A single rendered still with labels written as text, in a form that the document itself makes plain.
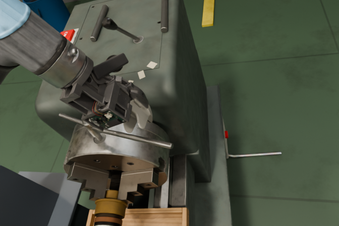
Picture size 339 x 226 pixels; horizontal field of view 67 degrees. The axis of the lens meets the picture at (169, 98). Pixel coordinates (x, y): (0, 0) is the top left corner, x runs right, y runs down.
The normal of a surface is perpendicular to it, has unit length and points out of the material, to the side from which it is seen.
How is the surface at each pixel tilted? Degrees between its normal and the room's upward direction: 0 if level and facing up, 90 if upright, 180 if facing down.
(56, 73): 82
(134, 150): 41
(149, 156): 59
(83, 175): 51
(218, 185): 0
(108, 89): 19
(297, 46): 0
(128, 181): 9
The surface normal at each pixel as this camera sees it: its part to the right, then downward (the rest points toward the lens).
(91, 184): 0.58, -0.47
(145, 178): -0.42, -0.56
